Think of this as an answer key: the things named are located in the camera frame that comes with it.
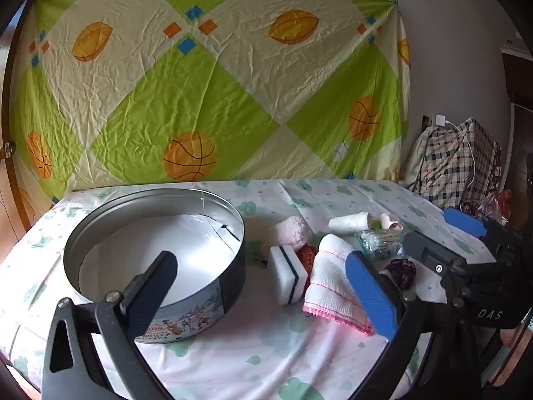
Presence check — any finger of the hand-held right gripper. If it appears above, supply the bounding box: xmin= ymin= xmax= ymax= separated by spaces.
xmin=402 ymin=230 xmax=469 ymax=278
xmin=442 ymin=207 xmax=521 ymax=246

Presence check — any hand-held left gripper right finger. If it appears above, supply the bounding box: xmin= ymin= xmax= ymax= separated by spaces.
xmin=345 ymin=251 xmax=484 ymax=400

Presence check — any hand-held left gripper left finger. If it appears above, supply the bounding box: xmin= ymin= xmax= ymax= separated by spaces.
xmin=41 ymin=251 xmax=180 ymax=400

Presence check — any white towel with pink edge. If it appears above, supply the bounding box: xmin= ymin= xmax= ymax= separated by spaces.
xmin=302 ymin=233 xmax=375 ymax=337

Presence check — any round metal tin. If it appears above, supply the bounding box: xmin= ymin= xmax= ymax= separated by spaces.
xmin=63 ymin=187 xmax=247 ymax=344

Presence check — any clear plastic wrapper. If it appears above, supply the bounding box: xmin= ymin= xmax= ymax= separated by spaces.
xmin=356 ymin=229 xmax=406 ymax=261

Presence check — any red embroidered pouch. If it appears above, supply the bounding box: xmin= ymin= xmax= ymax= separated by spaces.
xmin=297 ymin=244 xmax=319 ymax=296

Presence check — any white sponge with black stripe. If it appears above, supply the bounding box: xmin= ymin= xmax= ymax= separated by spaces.
xmin=267 ymin=245 xmax=309 ymax=306

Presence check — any pink fluffy ball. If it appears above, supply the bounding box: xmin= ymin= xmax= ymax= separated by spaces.
xmin=270 ymin=215 xmax=311 ymax=255

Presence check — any red plastic bag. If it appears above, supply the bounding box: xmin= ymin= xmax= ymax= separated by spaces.
xmin=475 ymin=189 xmax=512 ymax=223

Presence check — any plaid storage bag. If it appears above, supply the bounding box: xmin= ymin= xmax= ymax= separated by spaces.
xmin=404 ymin=117 xmax=502 ymax=213

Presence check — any cloud print tablecloth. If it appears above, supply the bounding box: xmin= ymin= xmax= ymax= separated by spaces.
xmin=0 ymin=178 xmax=500 ymax=400

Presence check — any wooden cabinet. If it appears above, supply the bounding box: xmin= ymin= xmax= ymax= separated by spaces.
xmin=502 ymin=37 xmax=533 ymax=217

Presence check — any wooden door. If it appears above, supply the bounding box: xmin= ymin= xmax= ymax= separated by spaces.
xmin=0 ymin=8 xmax=38 ymax=234

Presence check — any green basketball print sheet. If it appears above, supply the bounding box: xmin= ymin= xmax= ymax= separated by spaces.
xmin=8 ymin=0 xmax=413 ymax=213

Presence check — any white charging cable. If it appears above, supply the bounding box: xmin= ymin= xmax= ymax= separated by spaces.
xmin=445 ymin=121 xmax=478 ymax=188

